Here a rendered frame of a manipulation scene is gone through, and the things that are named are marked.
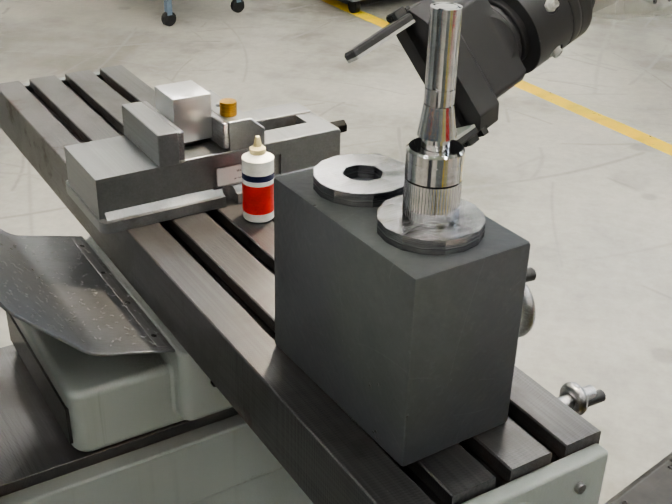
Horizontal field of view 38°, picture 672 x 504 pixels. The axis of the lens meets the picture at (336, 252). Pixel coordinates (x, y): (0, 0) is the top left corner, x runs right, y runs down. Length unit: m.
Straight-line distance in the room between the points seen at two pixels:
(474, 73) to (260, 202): 0.46
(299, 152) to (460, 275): 0.58
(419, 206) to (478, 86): 0.12
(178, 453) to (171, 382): 0.10
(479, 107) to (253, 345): 0.34
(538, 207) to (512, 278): 2.68
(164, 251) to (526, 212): 2.38
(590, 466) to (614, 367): 1.79
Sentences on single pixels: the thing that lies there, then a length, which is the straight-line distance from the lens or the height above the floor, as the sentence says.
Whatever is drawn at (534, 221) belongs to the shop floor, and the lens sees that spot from 3.39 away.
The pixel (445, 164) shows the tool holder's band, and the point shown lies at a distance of 0.77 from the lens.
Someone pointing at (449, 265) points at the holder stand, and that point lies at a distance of 0.77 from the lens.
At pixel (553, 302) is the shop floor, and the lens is 2.93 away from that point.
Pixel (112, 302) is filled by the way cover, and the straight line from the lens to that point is 1.22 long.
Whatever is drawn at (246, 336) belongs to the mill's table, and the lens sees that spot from 1.01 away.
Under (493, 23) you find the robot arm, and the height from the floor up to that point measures 1.26.
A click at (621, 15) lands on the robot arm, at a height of 1.24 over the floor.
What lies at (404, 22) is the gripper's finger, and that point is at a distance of 0.82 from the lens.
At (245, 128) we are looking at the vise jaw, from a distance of 1.26.
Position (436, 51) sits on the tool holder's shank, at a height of 1.27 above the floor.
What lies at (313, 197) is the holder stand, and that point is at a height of 1.11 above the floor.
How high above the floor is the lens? 1.48
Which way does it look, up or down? 29 degrees down
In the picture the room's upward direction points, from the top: 1 degrees clockwise
